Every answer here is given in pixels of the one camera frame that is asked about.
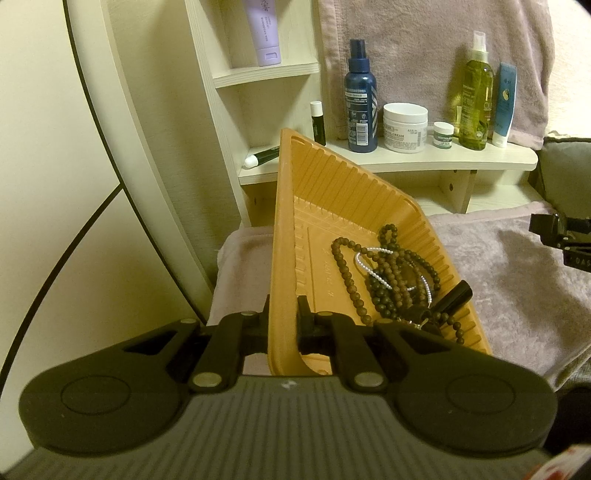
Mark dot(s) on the orange ribbed plastic tray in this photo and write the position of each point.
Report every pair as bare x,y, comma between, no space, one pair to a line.
322,196

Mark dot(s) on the white cream jar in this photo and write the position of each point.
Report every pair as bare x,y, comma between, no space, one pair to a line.
405,127

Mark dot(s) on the yellow-green oil spray bottle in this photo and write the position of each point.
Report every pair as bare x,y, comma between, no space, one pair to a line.
477,92

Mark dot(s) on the dark blue spray bottle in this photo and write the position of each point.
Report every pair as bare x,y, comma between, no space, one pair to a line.
361,100

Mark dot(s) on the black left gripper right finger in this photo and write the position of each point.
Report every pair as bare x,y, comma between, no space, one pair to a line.
337,336

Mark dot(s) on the black cylindrical tube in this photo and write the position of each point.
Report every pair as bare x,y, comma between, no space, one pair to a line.
443,312

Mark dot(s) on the mauve towel on bed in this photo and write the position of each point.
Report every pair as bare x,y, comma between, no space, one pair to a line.
535,311

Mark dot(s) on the blue white squeeze tube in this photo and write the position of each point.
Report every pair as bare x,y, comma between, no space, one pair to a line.
506,100

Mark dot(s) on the lavender cosmetic tube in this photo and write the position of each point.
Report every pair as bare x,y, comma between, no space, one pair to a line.
261,15

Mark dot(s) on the standing black white-capped stick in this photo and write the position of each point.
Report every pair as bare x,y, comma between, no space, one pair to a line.
318,122

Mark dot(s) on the lying dark white-capped tube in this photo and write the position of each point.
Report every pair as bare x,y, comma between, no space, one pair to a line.
259,158

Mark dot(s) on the grey cushion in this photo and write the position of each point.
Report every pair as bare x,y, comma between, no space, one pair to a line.
562,175

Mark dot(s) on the mauve hanging towel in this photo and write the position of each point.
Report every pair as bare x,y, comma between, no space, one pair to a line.
418,51

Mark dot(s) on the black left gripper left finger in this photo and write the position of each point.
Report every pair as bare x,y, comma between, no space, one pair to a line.
235,337

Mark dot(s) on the small green white jar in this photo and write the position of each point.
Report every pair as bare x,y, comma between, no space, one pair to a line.
443,134

